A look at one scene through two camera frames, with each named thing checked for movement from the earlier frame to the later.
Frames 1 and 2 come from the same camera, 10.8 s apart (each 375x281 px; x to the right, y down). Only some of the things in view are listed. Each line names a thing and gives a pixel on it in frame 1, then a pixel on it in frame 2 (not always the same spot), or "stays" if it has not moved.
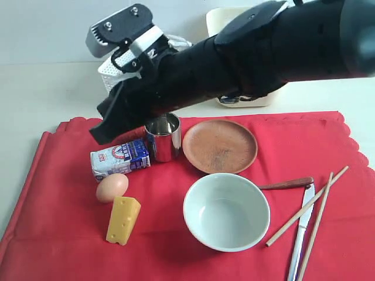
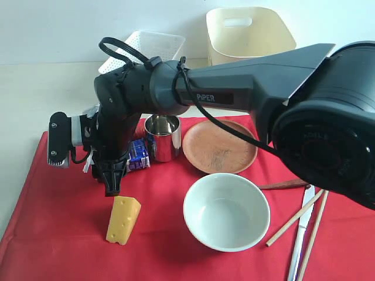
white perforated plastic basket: x=111 y=72 -> x=148 y=44
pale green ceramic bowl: x=227 y=212 stays
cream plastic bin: x=216 y=17 -> x=238 y=33
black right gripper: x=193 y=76 -> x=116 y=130
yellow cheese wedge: x=123 y=215 stays
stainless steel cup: x=164 y=133 stays
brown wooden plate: x=220 y=146 stays
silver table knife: x=309 y=194 stays
